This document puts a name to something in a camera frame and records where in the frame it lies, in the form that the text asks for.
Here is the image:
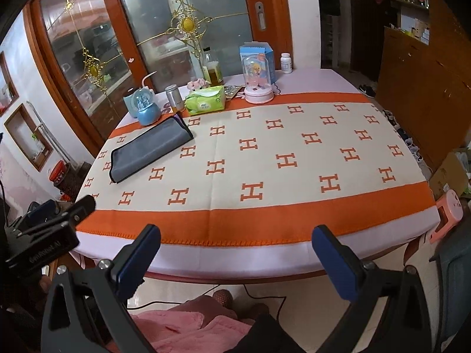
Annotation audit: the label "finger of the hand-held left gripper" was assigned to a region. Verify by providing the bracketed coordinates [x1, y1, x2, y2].
[55, 195, 97, 230]

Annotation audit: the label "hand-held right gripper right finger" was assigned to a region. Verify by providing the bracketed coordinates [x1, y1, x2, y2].
[312, 225, 432, 353]

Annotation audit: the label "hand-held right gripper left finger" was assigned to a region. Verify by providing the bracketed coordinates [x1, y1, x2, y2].
[40, 224, 162, 353]

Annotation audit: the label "grey towel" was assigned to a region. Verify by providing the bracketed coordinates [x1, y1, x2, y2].
[110, 115, 195, 184]

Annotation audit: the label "red bucket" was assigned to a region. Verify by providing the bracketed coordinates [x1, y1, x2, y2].
[49, 161, 73, 188]

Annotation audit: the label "pink robe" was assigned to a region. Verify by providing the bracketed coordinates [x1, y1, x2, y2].
[129, 297, 255, 353]

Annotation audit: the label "black pants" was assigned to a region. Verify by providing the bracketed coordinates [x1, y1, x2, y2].
[230, 313, 334, 353]

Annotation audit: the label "brown slipper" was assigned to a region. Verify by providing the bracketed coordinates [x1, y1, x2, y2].
[213, 289, 235, 310]

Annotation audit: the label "blue cup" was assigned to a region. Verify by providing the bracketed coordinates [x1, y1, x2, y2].
[124, 87, 140, 119]

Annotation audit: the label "blue snow globe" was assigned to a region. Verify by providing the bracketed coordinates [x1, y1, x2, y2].
[132, 89, 161, 126]

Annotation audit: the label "orange patterned blanket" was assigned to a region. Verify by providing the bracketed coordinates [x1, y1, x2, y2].
[74, 92, 434, 246]

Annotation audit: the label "pink plastic stool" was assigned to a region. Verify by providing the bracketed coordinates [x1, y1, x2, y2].
[428, 189, 465, 244]

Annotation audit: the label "grey chair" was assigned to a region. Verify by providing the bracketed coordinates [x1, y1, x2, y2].
[432, 224, 471, 343]

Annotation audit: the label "silver can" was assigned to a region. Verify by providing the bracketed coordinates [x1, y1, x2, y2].
[165, 85, 185, 113]

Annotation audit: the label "row of shoes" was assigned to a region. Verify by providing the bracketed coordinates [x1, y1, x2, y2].
[382, 108, 424, 163]

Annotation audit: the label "cardboard box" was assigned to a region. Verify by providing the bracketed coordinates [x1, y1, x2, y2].
[429, 148, 471, 200]

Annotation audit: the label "green wet wipes pack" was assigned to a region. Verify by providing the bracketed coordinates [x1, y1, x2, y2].
[184, 85, 226, 117]

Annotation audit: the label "glass sliding door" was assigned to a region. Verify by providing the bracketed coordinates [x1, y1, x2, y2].
[23, 0, 293, 155]

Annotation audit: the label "oil bottle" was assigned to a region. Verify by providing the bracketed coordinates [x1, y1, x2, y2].
[202, 46, 224, 86]

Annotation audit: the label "pink dome music box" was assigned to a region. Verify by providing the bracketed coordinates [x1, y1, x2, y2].
[243, 52, 276, 104]

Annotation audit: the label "wooden cabinet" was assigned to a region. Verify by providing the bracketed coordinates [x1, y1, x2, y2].
[374, 0, 471, 171]

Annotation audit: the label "blue carton box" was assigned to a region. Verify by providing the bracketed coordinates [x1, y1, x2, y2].
[239, 43, 275, 82]

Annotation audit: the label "black floor cable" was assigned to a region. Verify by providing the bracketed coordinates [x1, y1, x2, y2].
[129, 283, 288, 326]

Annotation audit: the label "white cable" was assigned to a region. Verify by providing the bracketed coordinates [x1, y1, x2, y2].
[140, 72, 158, 94]

